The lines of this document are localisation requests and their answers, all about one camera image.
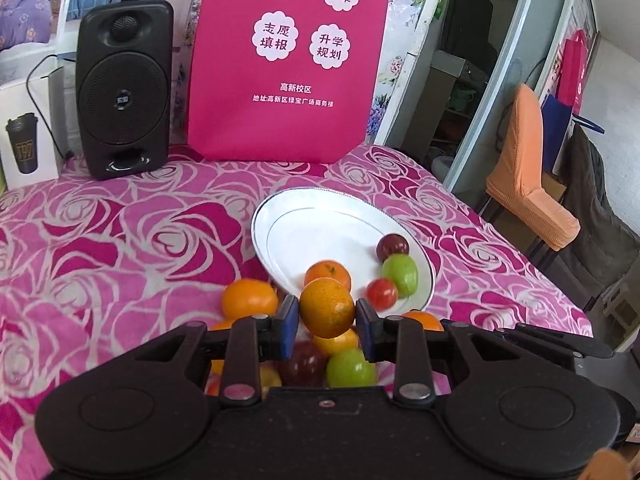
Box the magenta tote bag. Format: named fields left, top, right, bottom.
left=186, top=0, right=388, bottom=162

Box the red apple front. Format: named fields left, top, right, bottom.
left=366, top=278, right=399, bottom=312

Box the dark purple plum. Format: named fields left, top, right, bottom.
left=277, top=341, right=329, bottom=388

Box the white cup box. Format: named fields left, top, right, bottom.
left=1, top=68, right=67, bottom=191

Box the black speaker cable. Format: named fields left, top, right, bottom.
left=25, top=53, right=76, bottom=162

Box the dark cloth chair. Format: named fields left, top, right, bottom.
left=525, top=126, right=639, bottom=310

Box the green fruit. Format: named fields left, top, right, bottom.
left=381, top=254, right=419, bottom=298

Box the orange covered chair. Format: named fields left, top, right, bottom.
left=486, top=84, right=580, bottom=252

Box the central tangerine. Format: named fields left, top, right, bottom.
left=304, top=260, right=352, bottom=290

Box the large green mango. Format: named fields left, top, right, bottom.
left=326, top=349, right=378, bottom=388

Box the small orange front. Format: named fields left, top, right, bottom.
left=209, top=320, right=233, bottom=375

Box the large orange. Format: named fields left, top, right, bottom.
left=299, top=278, right=356, bottom=338

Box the pink rose tablecloth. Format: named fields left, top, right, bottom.
left=1, top=144, right=591, bottom=479

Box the bedding poster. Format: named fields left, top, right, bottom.
left=0, top=0, right=206, bottom=86

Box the red yellow apple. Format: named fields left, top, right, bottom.
left=205, top=360, right=282, bottom=398

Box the black speaker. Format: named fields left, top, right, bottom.
left=75, top=0, right=174, bottom=181

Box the white round plate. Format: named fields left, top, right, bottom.
left=250, top=188, right=436, bottom=315

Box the small yellow orange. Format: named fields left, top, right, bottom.
left=311, top=328, right=359, bottom=356

